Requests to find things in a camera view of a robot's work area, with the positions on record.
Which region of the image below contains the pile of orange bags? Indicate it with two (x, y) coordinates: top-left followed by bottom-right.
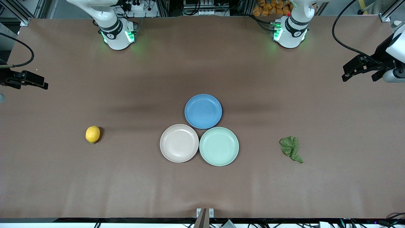
(252, 0), (293, 17)

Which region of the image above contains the blue plate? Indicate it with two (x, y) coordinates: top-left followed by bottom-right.
(184, 94), (222, 130)

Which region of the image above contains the white power strip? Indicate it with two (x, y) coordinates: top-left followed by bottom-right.
(122, 0), (153, 12)

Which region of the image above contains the small metal table bracket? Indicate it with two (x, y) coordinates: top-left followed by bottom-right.
(196, 208), (215, 219)

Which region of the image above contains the green lettuce leaf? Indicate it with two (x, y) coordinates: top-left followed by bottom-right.
(280, 136), (304, 164)

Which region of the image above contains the aluminium frame profile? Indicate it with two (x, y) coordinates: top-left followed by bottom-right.
(379, 0), (401, 22)
(0, 0), (48, 26)

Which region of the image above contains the yellow lemon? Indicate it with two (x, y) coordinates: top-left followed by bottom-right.
(85, 126), (101, 144)

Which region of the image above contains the beige pink plate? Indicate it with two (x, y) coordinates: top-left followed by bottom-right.
(160, 124), (199, 163)

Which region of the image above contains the light green plate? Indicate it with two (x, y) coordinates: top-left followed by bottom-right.
(199, 127), (240, 167)

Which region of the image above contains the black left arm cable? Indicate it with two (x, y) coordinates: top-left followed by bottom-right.
(332, 0), (380, 64)

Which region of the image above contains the brown camera pole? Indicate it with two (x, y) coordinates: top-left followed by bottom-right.
(194, 208), (208, 228)

